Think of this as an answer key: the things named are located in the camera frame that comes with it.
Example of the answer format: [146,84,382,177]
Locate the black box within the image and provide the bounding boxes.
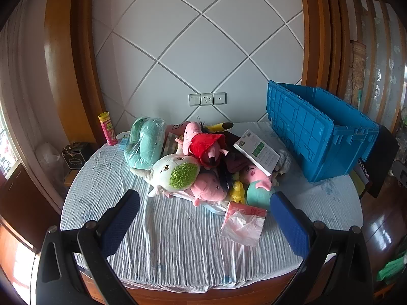
[61,142,94,170]

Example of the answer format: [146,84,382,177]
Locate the white plastic bag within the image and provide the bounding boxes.
[35,142,64,178]

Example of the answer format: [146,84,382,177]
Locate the carved wall panel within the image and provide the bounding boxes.
[345,40,368,105]

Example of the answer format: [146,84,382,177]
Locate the pink pig plush blue body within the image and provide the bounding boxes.
[190,173,228,207]

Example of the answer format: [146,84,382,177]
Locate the black chair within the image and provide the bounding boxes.
[359,125,400,199]

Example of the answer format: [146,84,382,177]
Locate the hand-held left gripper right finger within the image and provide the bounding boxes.
[270,191,374,305]

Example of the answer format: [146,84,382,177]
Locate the pink star plush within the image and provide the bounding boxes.
[165,121,191,140]

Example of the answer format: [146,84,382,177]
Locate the blue plastic crate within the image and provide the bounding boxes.
[266,80,380,183]

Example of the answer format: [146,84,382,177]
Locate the pink snack can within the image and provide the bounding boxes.
[98,111,118,147]

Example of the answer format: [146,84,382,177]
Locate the teal plush in plastic bag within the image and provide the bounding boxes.
[124,116,167,169]

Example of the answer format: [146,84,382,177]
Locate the white paper card pack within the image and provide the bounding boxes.
[233,129,281,177]

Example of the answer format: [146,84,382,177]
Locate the wall socket panel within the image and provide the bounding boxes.
[188,92,227,107]

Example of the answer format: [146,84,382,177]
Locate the white plush green face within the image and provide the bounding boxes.
[130,153,201,197]

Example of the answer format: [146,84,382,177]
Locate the grey plush toy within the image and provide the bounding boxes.
[275,149,292,175]

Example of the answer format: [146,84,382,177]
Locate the yellow plush toy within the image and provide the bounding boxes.
[203,121,234,134]

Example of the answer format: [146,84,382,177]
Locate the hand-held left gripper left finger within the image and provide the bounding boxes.
[35,189,141,305]

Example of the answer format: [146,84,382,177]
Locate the pink pig plush teal body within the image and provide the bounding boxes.
[239,162,278,208]

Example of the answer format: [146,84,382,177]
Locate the green plastic bag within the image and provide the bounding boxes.
[377,249,407,282]

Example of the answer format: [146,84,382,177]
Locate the clear bag with pink contents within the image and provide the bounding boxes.
[220,201,267,248]

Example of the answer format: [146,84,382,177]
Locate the round wooden table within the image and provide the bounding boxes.
[75,254,338,305]

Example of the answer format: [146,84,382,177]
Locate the yellow plastic toy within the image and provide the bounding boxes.
[229,180,248,204]

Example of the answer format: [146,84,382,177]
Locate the pink pig plush red dress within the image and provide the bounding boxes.
[183,121,234,170]

